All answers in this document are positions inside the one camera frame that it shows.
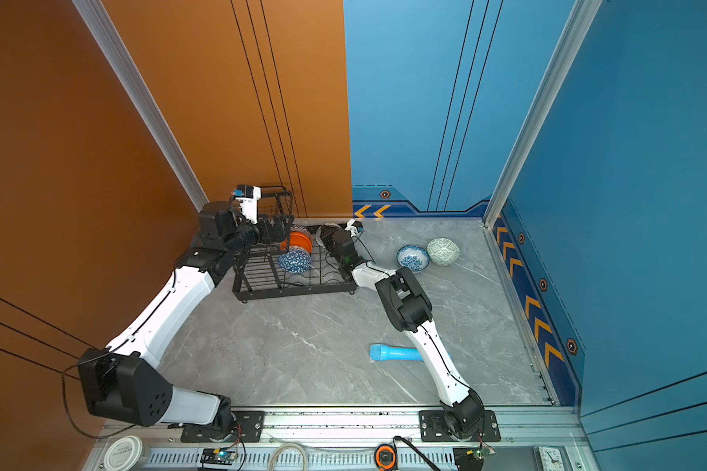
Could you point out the green patterned white bowl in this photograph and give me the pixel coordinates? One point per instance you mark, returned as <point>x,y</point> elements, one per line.
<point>443,251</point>

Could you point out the blue geometric patterned bowl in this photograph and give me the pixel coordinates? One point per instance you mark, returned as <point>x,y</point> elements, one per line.
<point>295,261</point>

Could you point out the white round lid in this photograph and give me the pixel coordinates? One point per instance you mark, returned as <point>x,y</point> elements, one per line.
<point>126,454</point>

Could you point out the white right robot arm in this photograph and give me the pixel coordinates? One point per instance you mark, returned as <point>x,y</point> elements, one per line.
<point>409,310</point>

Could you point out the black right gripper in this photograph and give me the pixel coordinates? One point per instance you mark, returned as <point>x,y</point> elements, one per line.
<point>327,238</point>

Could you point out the white lattice patterned bowl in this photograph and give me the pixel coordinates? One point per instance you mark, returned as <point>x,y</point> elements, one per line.
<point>325,231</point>

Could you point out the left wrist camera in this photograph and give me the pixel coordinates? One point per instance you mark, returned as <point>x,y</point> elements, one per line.
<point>248,198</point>

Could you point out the white analog clock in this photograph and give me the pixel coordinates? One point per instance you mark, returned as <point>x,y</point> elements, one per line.
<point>550,459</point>

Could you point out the green circuit board right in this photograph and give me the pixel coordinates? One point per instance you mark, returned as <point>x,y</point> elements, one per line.
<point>481,453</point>

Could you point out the orange black tape measure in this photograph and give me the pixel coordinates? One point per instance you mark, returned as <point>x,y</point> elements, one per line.
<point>386,458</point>

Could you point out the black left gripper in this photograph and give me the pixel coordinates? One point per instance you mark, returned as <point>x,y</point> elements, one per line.
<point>278,235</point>

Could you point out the green circuit board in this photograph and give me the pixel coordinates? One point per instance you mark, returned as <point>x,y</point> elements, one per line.
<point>219,458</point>
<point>481,453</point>

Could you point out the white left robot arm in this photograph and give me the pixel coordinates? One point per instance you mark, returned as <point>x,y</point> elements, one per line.
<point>121,382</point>

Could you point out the orange plastic bowl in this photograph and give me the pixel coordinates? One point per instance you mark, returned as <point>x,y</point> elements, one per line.
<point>298,238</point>

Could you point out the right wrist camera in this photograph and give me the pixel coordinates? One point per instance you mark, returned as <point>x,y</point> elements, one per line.
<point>354,227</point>

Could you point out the black metal dish rack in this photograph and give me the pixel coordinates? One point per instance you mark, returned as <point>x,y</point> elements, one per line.
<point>258,274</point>

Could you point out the blue floral white bowl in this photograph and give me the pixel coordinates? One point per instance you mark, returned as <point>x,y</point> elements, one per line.
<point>413,257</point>

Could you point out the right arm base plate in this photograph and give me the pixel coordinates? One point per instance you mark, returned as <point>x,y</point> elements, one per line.
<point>433,428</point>

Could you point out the light blue plastic cylinder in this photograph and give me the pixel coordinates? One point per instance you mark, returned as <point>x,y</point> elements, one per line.
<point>381,352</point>

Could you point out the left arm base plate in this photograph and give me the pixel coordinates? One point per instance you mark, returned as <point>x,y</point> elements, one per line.
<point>246,425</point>

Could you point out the green circuit board left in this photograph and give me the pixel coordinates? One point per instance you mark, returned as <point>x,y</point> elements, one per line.
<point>219,458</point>

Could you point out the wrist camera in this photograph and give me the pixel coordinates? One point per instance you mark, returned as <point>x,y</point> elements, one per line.
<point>248,198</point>
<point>354,227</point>

